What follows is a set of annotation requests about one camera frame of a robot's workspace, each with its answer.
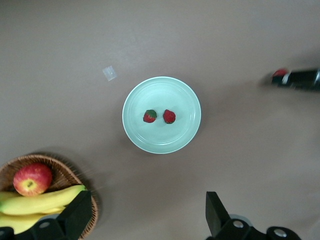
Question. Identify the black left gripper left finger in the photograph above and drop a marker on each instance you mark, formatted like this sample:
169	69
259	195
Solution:
75	215

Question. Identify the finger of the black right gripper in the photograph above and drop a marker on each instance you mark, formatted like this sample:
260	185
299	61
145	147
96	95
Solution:
305	75
305	85

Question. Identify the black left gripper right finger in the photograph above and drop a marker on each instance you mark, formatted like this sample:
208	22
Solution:
217	220

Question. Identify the red strawberry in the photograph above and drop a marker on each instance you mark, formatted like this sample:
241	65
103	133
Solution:
169	116
279	72
149	117

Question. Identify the pale green round plate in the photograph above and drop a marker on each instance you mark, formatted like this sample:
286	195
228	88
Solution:
162	137

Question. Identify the yellow banana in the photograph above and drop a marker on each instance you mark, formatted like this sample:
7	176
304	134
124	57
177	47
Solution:
20	222
37	202
56	210

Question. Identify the brown wicker basket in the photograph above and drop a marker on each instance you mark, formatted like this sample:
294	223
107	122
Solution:
62	170

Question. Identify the red apple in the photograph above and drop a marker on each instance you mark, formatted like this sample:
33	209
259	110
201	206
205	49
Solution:
32	178

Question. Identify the small clear tape piece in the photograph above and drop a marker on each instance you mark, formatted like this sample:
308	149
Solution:
109	73

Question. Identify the brown table cover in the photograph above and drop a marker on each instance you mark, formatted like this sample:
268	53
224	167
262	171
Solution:
75	50

